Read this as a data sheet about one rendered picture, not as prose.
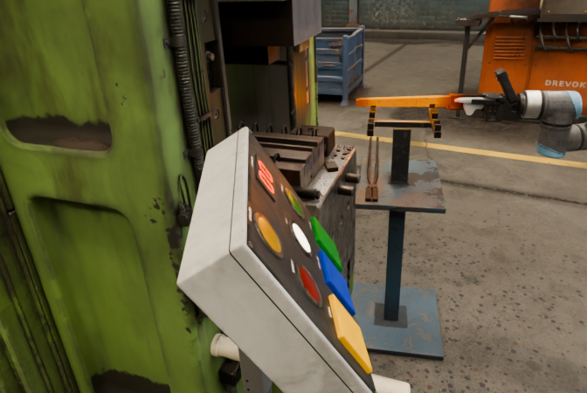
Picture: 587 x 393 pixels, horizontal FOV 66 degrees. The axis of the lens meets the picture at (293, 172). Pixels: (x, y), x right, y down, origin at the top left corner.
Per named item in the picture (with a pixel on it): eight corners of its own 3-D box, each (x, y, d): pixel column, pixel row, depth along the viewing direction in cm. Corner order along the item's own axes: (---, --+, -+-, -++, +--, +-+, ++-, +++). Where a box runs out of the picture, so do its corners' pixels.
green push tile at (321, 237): (336, 244, 80) (313, 215, 77) (344, 270, 73) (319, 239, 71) (327, 249, 80) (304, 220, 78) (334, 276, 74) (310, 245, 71)
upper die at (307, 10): (321, 32, 113) (321, -9, 109) (293, 46, 96) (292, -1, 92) (177, 31, 127) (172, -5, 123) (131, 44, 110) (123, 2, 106)
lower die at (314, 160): (324, 162, 128) (323, 134, 124) (300, 195, 111) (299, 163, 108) (195, 148, 142) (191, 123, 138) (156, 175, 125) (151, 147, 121)
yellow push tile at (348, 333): (360, 327, 62) (332, 292, 59) (374, 371, 55) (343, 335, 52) (349, 333, 62) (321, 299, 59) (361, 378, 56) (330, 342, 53)
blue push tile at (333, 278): (346, 281, 71) (322, 249, 68) (356, 314, 64) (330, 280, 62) (336, 286, 71) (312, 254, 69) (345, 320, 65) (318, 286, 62)
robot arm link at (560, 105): (581, 125, 144) (588, 94, 140) (538, 124, 146) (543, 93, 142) (570, 116, 152) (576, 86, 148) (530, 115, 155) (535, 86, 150)
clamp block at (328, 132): (335, 147, 138) (335, 127, 135) (328, 157, 131) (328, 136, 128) (298, 143, 142) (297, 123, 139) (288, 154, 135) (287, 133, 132)
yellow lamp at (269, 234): (290, 242, 53) (288, 210, 51) (274, 265, 49) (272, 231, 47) (265, 238, 54) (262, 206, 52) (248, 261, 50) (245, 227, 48)
